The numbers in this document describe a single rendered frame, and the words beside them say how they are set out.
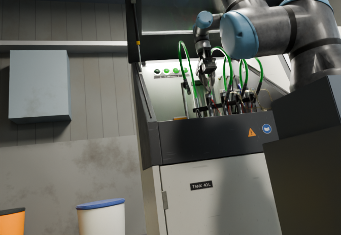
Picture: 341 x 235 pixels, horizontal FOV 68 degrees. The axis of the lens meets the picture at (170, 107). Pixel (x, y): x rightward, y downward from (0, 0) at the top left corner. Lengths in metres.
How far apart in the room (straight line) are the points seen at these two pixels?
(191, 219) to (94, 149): 2.56
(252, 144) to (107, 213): 1.77
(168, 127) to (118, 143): 2.48
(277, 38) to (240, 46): 0.08
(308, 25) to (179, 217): 0.70
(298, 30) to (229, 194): 0.61
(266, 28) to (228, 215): 0.66
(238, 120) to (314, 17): 0.51
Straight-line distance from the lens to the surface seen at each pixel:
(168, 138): 0.95
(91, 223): 2.57
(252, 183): 1.04
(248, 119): 1.06
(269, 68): 1.55
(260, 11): 0.66
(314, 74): 0.63
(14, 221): 3.00
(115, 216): 2.59
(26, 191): 3.49
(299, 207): 0.64
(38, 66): 3.46
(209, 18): 1.25
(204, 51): 1.28
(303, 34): 0.68
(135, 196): 3.41
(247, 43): 0.62
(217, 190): 0.99
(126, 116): 3.50
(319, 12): 0.70
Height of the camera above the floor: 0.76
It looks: 14 degrees up
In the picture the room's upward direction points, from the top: 8 degrees counter-clockwise
